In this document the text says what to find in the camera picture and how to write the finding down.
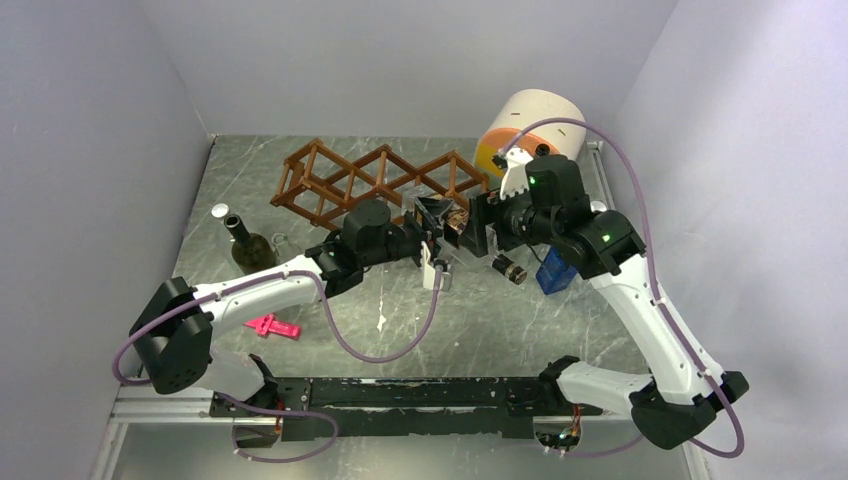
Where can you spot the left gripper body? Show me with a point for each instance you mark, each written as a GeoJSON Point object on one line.
{"type": "Point", "coordinates": [414, 234]}

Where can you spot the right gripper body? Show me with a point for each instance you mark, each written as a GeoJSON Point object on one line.
{"type": "Point", "coordinates": [499, 213]}

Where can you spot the clear square labelled liquor bottle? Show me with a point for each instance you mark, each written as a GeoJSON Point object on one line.
{"type": "Point", "coordinates": [495, 259]}

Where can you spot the brown wooden wine rack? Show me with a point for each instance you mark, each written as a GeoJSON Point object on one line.
{"type": "Point", "coordinates": [320, 185]}

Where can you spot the clear tall glass bottle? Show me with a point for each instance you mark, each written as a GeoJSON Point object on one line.
{"type": "Point", "coordinates": [284, 247]}

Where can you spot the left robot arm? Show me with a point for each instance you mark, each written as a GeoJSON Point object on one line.
{"type": "Point", "coordinates": [175, 334]}

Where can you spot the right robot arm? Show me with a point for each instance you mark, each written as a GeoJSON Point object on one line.
{"type": "Point", "coordinates": [542, 200]}

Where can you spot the blue square bottle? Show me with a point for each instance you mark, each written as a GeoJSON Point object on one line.
{"type": "Point", "coordinates": [554, 274]}

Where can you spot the dark green wine bottle left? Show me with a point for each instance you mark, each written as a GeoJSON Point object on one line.
{"type": "Point", "coordinates": [250, 251]}

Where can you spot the silver round bottle cap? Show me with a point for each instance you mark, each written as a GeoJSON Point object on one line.
{"type": "Point", "coordinates": [220, 211]}

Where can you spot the pink plastic tool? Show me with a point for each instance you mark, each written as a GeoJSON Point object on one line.
{"type": "Point", "coordinates": [269, 325]}

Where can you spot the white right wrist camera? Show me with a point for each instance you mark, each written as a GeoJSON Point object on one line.
{"type": "Point", "coordinates": [513, 166]}

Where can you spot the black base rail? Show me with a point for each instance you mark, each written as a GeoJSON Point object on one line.
{"type": "Point", "coordinates": [511, 407]}

